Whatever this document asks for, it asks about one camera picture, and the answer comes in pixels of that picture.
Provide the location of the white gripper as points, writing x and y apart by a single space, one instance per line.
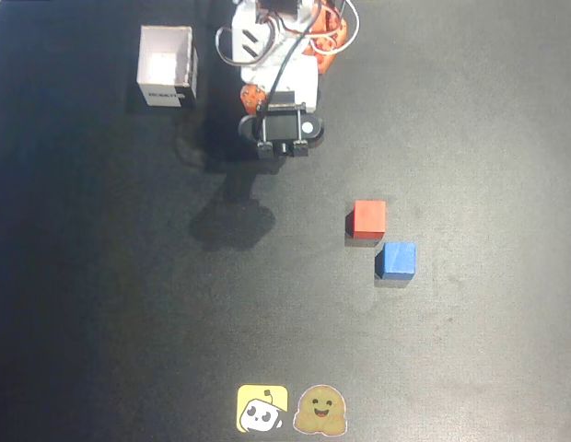
254 98

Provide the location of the red cube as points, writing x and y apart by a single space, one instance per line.
369 217

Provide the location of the white and orange robot arm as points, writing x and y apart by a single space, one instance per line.
248 27

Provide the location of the white cardboard box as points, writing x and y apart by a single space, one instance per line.
166 62

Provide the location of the blue cube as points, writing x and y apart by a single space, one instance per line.
398 260

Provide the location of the black table mat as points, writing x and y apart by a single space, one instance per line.
129 285

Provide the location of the yellow robot face sticker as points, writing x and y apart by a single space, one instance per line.
260 407

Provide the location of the hugging face emoji sticker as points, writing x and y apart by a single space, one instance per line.
320 410

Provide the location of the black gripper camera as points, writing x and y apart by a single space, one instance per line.
281 125

